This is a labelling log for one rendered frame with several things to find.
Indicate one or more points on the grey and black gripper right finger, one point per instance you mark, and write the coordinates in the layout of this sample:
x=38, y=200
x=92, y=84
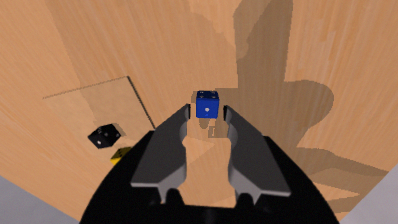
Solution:
x=258, y=166

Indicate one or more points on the black die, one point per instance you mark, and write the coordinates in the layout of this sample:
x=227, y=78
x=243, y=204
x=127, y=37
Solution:
x=104, y=136

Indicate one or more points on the blue die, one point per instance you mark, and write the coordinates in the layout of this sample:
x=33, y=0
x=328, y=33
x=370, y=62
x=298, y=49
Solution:
x=207, y=104

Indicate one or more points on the yellow die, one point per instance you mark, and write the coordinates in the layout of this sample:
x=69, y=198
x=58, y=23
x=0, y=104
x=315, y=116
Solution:
x=119, y=154

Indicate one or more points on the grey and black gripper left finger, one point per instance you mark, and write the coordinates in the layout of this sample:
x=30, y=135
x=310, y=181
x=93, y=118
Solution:
x=141, y=178

